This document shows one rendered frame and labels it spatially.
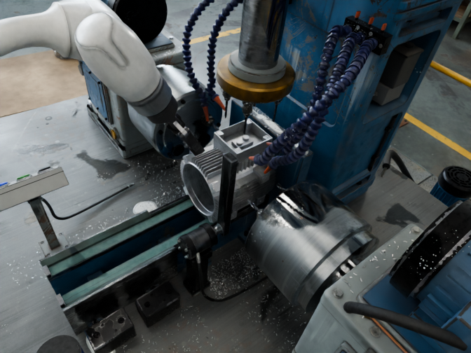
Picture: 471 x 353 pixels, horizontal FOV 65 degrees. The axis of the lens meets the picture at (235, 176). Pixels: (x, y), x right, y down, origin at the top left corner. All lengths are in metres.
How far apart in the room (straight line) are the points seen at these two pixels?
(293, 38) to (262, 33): 0.26
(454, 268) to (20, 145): 1.41
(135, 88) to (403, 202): 1.05
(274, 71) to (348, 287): 0.46
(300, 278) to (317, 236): 0.09
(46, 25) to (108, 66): 0.17
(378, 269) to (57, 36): 0.75
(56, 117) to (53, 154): 0.23
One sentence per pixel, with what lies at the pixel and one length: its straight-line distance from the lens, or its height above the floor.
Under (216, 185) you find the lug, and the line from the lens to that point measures 0.92.
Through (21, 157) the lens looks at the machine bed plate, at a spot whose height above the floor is 0.80.
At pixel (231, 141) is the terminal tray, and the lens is 1.00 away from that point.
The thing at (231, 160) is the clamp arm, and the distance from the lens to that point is 0.75.
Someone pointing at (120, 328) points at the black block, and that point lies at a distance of 0.99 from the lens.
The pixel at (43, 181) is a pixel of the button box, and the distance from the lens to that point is 1.02.
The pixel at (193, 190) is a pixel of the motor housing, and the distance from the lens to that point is 1.08.
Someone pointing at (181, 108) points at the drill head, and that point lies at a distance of 1.09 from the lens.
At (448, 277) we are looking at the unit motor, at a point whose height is 1.32.
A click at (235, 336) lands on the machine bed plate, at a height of 0.80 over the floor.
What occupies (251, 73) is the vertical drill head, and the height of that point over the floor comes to 1.35.
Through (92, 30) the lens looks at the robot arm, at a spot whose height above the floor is 1.47.
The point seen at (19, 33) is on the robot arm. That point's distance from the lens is 0.81.
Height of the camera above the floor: 1.76
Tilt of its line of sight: 45 degrees down
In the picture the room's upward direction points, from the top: 7 degrees clockwise
